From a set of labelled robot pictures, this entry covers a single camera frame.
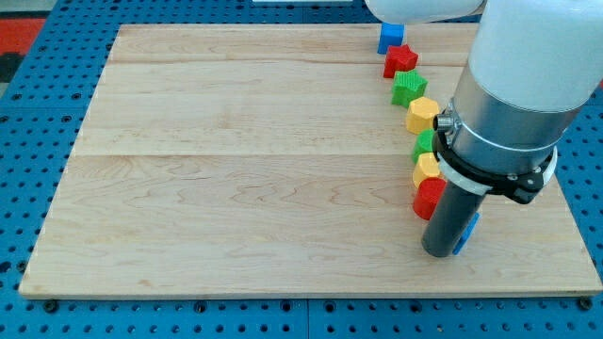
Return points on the blue triangle block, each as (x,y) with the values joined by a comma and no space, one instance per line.
(467,233)

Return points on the light wooden board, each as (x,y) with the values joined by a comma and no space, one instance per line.
(249,161)

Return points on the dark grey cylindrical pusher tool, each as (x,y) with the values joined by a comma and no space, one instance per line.
(449,220)

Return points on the blue cube block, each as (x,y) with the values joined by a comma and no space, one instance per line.
(390,35)

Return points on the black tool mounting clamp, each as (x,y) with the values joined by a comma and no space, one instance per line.
(521,188)

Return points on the green cylinder block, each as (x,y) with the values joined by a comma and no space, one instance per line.
(423,144)

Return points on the yellow hexagon block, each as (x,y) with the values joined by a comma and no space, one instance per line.
(420,114)

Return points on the yellow pentagon block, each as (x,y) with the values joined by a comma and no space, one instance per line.
(426,167)

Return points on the red star block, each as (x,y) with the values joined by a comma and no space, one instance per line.
(399,59)

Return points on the green star block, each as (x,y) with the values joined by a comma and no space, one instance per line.
(407,86)

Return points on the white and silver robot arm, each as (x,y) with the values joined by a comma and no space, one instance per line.
(532,66)

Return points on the red cylinder block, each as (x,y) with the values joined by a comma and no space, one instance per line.
(428,194)

